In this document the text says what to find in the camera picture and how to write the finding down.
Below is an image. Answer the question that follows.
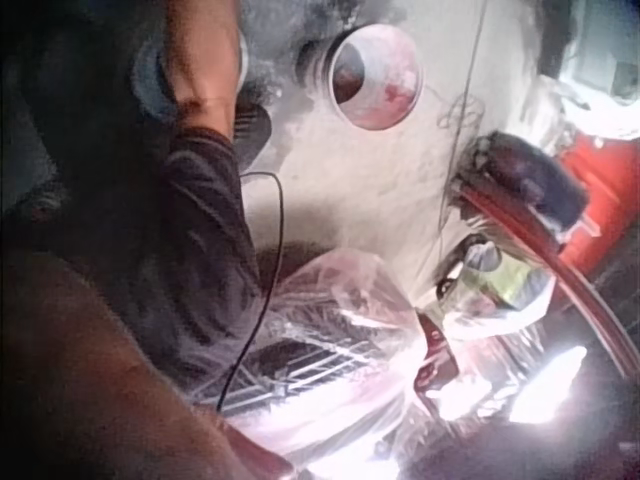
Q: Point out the blue round plate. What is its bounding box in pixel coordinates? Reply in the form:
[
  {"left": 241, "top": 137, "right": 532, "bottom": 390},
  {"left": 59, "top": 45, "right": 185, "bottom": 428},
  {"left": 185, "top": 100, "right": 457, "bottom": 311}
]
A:
[{"left": 130, "top": 28, "right": 251, "bottom": 122}]

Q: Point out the white bowl with red contents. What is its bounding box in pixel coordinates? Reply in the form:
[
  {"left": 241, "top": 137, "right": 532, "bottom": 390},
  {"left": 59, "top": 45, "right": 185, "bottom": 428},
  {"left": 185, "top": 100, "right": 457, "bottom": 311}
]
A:
[{"left": 325, "top": 24, "right": 425, "bottom": 132}]

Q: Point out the red gas cylinder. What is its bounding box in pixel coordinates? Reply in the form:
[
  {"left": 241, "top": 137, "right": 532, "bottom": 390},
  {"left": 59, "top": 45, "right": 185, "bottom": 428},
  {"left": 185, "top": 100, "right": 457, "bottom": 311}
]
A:
[{"left": 552, "top": 117, "right": 640, "bottom": 284}]

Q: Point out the clear plastic bag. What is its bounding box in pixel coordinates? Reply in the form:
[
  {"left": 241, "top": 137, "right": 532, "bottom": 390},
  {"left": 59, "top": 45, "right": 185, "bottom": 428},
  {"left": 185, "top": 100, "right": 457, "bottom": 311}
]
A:
[{"left": 219, "top": 248, "right": 431, "bottom": 457}]

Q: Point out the white container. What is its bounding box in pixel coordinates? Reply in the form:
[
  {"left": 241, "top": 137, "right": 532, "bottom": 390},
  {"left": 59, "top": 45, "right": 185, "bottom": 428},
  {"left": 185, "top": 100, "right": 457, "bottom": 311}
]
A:
[{"left": 537, "top": 0, "right": 640, "bottom": 144}]

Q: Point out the thin grey wire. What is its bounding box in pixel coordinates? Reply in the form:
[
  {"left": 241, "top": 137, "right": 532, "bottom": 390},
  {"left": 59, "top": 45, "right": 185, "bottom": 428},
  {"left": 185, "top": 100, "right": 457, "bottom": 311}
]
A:
[{"left": 435, "top": 0, "right": 487, "bottom": 261}]

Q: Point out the dark red hose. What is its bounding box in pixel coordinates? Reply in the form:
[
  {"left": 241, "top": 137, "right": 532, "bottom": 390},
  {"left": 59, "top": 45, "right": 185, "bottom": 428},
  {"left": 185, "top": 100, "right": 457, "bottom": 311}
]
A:
[{"left": 462, "top": 187, "right": 640, "bottom": 381}]

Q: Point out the thin black cable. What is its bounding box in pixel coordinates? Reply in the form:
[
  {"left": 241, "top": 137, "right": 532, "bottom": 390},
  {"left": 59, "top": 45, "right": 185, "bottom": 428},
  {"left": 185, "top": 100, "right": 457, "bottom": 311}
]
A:
[{"left": 213, "top": 171, "right": 286, "bottom": 414}]

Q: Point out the plastic bag with yellow contents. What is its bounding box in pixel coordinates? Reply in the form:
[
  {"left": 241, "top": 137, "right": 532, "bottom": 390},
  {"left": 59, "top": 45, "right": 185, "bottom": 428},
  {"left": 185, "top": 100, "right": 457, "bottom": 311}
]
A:
[{"left": 418, "top": 232, "right": 557, "bottom": 337}]

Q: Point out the metal wire rack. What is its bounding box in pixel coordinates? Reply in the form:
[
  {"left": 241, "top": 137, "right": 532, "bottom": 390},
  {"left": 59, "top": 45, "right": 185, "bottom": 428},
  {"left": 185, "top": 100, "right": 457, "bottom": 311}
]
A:
[{"left": 197, "top": 335, "right": 406, "bottom": 414}]

